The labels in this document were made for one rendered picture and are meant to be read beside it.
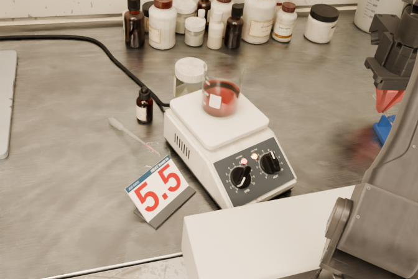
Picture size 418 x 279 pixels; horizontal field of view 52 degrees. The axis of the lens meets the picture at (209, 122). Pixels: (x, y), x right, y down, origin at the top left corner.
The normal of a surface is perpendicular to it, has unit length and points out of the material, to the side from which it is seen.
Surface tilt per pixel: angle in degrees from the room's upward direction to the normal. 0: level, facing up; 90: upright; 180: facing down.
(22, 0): 90
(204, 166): 90
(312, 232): 4
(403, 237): 41
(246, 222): 4
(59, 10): 90
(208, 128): 0
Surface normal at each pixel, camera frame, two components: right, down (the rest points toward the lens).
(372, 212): -0.18, -0.18
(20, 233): 0.09, -0.74
